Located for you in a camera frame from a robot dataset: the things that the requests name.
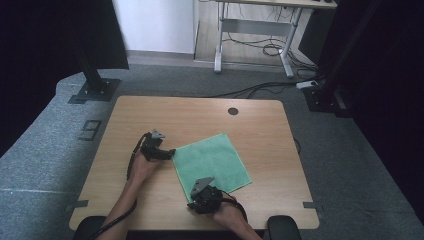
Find green cloth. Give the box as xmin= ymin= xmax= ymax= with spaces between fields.
xmin=171 ymin=132 xmax=253 ymax=204

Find person's right hand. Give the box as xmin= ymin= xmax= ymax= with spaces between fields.
xmin=213 ymin=196 xmax=248 ymax=229

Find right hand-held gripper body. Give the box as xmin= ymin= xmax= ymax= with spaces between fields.
xmin=190 ymin=176 xmax=224 ymax=215

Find black computer tower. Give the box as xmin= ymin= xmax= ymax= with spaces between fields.
xmin=297 ymin=8 xmax=336 ymax=65

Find white desk frame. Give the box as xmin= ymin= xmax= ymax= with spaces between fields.
xmin=213 ymin=0 xmax=338 ymax=80

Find black curtain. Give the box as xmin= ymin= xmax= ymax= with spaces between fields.
xmin=316 ymin=0 xmax=424 ymax=225
xmin=0 ymin=0 xmax=130 ymax=158

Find white power strip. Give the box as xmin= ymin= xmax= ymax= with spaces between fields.
xmin=295 ymin=79 xmax=320 ymax=91

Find black chair armrest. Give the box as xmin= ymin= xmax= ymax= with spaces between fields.
xmin=72 ymin=215 xmax=108 ymax=240
xmin=267 ymin=215 xmax=303 ymax=240

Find black metal stand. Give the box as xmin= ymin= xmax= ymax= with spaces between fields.
xmin=68 ymin=36 xmax=122 ymax=105
xmin=302 ymin=0 xmax=384 ymax=118

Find black floor cable bundle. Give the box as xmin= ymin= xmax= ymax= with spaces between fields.
xmin=204 ymin=81 xmax=301 ymax=100

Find hand-held gripper black cable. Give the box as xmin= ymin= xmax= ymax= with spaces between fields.
xmin=87 ymin=132 xmax=152 ymax=240
xmin=219 ymin=189 xmax=249 ymax=223

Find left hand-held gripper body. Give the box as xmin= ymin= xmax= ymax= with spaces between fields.
xmin=140 ymin=129 xmax=166 ymax=163

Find person's left hand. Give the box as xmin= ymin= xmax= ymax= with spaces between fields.
xmin=128 ymin=153 xmax=161 ymax=188

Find grey tape strip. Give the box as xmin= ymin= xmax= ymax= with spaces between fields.
xmin=63 ymin=199 xmax=90 ymax=213
xmin=302 ymin=201 xmax=325 ymax=213

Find left hand-held gripper black cable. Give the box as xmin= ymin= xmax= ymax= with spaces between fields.
xmin=87 ymin=132 xmax=152 ymax=240

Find coiled black cables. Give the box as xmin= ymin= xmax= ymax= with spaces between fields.
xmin=222 ymin=31 xmax=319 ymax=73

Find right hand-held gripper black cable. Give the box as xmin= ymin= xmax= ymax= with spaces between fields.
xmin=219 ymin=189 xmax=249 ymax=223

